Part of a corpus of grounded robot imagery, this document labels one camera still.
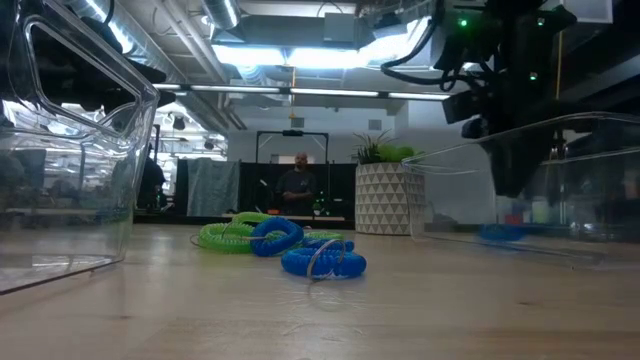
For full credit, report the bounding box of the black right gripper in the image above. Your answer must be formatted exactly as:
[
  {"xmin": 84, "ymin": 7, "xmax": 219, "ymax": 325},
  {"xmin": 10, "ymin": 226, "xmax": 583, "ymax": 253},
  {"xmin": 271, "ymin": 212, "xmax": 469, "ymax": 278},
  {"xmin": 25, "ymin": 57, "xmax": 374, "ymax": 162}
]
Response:
[{"xmin": 480, "ymin": 74, "xmax": 571, "ymax": 199}]

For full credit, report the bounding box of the green spiral keychain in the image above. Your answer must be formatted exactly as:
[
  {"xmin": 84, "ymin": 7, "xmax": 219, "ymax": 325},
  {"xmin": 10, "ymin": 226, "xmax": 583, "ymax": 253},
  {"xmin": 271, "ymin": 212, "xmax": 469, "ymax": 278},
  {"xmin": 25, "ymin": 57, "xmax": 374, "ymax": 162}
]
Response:
[
  {"xmin": 230, "ymin": 211, "xmax": 274, "ymax": 226},
  {"xmin": 299, "ymin": 229, "xmax": 346, "ymax": 242},
  {"xmin": 189, "ymin": 222, "xmax": 257, "ymax": 255}
]

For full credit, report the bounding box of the clear plastic bin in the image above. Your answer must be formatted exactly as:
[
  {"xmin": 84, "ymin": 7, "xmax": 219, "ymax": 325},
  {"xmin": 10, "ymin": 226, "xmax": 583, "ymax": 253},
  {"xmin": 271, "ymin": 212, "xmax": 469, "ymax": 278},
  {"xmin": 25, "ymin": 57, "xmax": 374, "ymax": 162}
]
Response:
[
  {"xmin": 0, "ymin": 0, "xmax": 161, "ymax": 296},
  {"xmin": 401, "ymin": 110, "xmax": 640, "ymax": 271}
]

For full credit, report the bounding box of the potted succulent in patterned pot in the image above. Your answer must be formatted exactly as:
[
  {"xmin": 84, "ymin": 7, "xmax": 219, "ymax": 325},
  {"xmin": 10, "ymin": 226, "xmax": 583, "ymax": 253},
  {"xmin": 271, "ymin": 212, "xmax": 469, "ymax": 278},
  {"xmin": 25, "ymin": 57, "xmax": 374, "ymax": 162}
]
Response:
[{"xmin": 352, "ymin": 129, "xmax": 426, "ymax": 236}]

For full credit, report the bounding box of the black partition curtain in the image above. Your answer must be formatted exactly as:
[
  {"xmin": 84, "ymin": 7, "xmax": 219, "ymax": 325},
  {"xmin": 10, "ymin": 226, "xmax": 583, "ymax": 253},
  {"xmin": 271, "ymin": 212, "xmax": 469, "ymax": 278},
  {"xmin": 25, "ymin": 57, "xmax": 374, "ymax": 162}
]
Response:
[{"xmin": 174, "ymin": 158, "xmax": 357, "ymax": 219}]

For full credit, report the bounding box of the person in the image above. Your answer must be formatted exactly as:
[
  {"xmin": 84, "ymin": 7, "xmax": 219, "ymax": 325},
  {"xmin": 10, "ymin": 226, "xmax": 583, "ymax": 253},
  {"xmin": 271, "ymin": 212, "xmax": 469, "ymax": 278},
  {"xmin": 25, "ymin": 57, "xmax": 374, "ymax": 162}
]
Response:
[
  {"xmin": 274, "ymin": 151, "xmax": 319, "ymax": 217},
  {"xmin": 137, "ymin": 144, "xmax": 167, "ymax": 211}
]

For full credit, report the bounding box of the bright ceiling light panel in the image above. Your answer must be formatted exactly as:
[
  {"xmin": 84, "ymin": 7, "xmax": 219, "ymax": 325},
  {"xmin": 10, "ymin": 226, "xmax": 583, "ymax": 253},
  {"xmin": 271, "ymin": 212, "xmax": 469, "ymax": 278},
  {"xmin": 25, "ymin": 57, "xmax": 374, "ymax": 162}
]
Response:
[{"xmin": 212, "ymin": 42, "xmax": 371, "ymax": 71}]

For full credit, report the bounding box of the long LED light bar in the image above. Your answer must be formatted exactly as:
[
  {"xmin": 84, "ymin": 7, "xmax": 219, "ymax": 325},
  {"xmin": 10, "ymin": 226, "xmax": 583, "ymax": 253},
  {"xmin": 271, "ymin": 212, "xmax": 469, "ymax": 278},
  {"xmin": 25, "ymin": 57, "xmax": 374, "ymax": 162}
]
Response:
[{"xmin": 149, "ymin": 82, "xmax": 452, "ymax": 102}]

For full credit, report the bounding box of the grey hanging cloth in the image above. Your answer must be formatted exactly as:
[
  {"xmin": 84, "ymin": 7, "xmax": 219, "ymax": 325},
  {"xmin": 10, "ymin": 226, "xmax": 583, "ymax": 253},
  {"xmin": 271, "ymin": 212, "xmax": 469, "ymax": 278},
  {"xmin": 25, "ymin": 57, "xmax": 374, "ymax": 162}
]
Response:
[{"xmin": 186, "ymin": 157, "xmax": 241, "ymax": 218}]

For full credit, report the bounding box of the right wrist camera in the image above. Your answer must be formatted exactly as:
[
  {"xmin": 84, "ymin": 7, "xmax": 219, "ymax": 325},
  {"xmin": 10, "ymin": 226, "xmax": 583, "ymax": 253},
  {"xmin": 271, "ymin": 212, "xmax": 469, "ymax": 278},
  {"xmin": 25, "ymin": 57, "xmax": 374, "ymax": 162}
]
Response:
[{"xmin": 442, "ymin": 91, "xmax": 485, "ymax": 140}]

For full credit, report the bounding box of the yellow hanging cord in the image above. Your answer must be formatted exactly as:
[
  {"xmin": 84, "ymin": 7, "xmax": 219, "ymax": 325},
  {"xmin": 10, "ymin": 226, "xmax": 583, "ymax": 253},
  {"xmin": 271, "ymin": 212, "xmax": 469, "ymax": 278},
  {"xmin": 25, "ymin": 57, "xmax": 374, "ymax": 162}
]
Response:
[{"xmin": 554, "ymin": 29, "xmax": 564, "ymax": 101}]

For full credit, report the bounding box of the black metal rig frame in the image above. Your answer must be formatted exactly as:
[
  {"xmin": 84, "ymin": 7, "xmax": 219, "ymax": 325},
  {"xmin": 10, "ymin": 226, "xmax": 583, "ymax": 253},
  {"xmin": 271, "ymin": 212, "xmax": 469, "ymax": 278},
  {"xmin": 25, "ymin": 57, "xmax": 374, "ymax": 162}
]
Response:
[{"xmin": 255, "ymin": 129, "xmax": 331, "ymax": 216}]

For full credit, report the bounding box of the silver ceiling duct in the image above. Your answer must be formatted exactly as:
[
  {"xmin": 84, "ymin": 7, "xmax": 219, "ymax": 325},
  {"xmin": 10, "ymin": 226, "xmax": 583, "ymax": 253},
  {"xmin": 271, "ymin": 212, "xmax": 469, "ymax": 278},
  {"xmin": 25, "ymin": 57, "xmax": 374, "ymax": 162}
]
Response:
[{"xmin": 202, "ymin": 0, "xmax": 241, "ymax": 31}]

